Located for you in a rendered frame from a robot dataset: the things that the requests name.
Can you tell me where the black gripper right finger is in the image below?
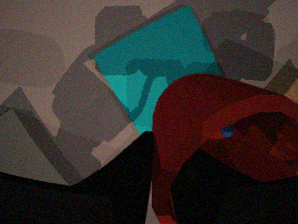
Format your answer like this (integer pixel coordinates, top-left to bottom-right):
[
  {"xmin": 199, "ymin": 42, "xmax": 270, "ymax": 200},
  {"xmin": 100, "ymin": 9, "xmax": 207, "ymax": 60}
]
[{"xmin": 169, "ymin": 148, "xmax": 298, "ymax": 224}]

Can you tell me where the blue marble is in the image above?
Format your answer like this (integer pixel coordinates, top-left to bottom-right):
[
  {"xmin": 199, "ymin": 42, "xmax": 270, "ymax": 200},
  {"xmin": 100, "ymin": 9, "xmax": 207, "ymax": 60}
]
[{"xmin": 220, "ymin": 125, "xmax": 234, "ymax": 137}]

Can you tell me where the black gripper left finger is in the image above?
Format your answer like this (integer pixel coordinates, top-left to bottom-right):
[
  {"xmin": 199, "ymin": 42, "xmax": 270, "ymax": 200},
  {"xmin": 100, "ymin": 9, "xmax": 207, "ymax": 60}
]
[{"xmin": 0, "ymin": 132, "xmax": 154, "ymax": 224}]

